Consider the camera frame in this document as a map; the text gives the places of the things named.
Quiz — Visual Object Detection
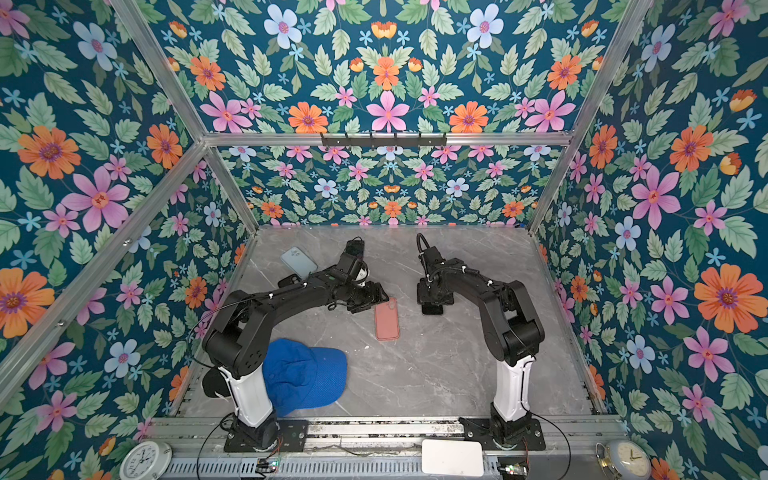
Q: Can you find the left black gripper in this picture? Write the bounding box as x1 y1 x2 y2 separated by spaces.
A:
343 279 392 313

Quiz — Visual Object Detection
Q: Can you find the pink phone case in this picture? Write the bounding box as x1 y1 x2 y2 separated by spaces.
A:
374 298 400 342

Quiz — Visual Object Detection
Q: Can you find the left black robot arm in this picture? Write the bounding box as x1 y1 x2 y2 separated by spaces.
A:
202 236 389 429

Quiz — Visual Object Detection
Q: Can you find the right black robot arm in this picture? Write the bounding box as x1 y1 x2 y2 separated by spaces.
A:
416 233 545 448

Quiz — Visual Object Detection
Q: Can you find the light blue phone case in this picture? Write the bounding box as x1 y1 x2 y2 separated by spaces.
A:
280 247 318 279

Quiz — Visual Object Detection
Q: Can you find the blue baseball cap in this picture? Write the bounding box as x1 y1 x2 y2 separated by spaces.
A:
263 339 348 417

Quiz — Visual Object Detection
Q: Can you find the white rectangular box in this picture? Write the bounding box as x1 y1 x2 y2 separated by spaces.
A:
421 439 484 478

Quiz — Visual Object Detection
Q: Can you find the black plush toy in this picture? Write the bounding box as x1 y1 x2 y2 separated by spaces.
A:
201 368 231 399

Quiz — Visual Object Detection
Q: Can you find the silver alarm clock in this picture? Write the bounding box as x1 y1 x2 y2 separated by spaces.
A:
595 440 652 480

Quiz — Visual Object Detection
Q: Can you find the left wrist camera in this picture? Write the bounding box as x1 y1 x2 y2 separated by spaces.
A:
344 236 365 259

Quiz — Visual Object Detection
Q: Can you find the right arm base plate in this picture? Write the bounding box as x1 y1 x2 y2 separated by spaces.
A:
458 417 546 452

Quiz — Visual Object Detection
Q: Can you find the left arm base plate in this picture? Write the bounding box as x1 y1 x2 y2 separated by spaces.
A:
224 420 309 453

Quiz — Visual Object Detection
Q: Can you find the black hook rail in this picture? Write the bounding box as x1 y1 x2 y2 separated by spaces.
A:
320 133 448 149

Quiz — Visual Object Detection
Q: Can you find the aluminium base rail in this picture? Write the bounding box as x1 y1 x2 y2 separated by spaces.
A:
148 415 626 479

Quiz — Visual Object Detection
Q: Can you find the white wall clock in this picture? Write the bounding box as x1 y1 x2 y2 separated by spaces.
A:
119 440 173 480

